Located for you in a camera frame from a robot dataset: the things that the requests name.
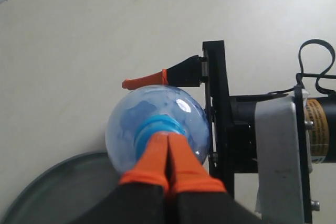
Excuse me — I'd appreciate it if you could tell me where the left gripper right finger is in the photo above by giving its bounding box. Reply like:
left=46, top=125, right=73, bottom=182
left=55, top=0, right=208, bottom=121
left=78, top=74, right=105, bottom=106
left=168, top=133, right=263, bottom=223

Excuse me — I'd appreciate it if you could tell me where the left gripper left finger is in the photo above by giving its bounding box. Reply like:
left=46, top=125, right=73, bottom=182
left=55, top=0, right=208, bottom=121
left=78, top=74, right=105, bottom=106
left=76, top=133, right=169, bottom=223

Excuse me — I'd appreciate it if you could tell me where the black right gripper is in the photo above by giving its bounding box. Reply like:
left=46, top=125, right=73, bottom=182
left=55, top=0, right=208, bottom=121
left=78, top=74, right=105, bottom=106
left=122, top=40, right=263, bottom=197

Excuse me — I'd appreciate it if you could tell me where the blue pump soap bottle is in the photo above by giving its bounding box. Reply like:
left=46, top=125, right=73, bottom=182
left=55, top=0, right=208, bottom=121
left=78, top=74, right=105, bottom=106
left=105, top=85, right=211, bottom=174

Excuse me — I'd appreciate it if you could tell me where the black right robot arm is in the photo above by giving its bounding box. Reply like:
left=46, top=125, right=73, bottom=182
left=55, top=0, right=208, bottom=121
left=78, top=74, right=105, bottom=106
left=122, top=40, right=335, bottom=195

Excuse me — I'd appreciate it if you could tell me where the round steel plate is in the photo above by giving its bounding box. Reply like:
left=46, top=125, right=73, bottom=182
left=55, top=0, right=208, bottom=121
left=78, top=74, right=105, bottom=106
left=1, top=152, right=119, bottom=223

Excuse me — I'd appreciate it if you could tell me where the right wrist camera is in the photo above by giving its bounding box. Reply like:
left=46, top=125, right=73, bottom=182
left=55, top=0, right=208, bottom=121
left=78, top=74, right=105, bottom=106
left=255, top=86, right=313, bottom=223

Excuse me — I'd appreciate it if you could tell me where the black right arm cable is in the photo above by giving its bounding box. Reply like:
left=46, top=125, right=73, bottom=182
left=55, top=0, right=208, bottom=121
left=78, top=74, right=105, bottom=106
left=267, top=39, right=336, bottom=96

